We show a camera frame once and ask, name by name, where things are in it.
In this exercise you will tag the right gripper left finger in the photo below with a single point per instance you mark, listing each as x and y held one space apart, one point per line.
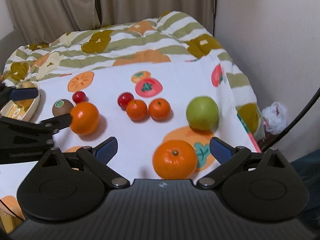
72 184

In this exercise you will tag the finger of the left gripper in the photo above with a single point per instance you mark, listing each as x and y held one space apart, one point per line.
57 123
20 94

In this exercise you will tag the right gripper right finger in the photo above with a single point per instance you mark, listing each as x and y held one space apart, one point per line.
252 184

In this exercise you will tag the large orange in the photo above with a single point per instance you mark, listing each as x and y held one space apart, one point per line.
85 118
174 159

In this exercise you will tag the red cherry tomato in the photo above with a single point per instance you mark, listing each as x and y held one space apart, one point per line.
124 99
79 97

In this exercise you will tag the small mandarin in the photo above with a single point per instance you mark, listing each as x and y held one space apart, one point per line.
137 110
159 109

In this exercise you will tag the green apple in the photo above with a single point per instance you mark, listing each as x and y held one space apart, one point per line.
202 113

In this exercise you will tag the cream bowl with bear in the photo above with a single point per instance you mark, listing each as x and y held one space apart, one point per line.
20 110

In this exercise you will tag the brown kiwi with sticker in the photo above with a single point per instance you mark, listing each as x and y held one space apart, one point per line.
61 107

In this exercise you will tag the white plastic bag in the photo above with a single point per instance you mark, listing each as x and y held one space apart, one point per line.
275 118

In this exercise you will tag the beige curtain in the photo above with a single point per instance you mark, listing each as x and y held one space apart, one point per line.
42 21

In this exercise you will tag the white fruit-print cloth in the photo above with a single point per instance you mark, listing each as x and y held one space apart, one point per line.
174 205

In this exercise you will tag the green striped floral quilt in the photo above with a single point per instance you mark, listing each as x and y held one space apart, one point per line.
173 37

